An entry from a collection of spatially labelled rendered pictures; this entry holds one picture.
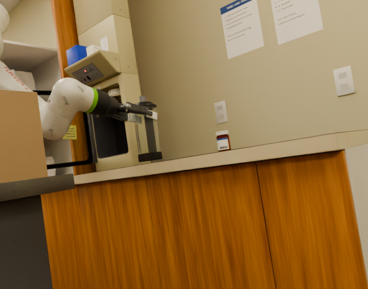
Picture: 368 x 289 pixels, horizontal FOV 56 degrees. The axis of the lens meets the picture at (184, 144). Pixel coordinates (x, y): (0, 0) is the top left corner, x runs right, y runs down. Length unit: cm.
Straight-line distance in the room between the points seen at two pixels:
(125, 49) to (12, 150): 104
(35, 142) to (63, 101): 27
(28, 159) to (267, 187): 63
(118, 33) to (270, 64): 77
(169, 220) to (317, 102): 85
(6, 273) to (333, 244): 77
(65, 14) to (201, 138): 104
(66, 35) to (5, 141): 127
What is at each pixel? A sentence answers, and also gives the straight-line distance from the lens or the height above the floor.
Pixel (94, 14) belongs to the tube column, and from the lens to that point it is 200.
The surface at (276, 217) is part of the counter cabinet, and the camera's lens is 98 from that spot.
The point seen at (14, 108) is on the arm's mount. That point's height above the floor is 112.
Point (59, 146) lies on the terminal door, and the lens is 187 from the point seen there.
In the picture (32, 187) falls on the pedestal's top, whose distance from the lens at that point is 88.
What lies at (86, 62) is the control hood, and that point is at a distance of 183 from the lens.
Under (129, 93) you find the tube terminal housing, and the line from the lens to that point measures 177.
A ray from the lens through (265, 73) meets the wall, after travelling 176.
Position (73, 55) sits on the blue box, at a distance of 192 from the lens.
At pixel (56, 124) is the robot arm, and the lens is 125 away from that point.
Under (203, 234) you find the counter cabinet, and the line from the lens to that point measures 113.
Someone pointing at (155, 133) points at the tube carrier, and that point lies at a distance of 141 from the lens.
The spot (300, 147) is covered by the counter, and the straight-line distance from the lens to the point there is 89.
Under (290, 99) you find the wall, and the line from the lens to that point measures 169.
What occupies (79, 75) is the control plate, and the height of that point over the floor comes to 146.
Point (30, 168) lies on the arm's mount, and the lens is 96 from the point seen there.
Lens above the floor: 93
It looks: 3 degrees up
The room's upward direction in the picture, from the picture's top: 9 degrees counter-clockwise
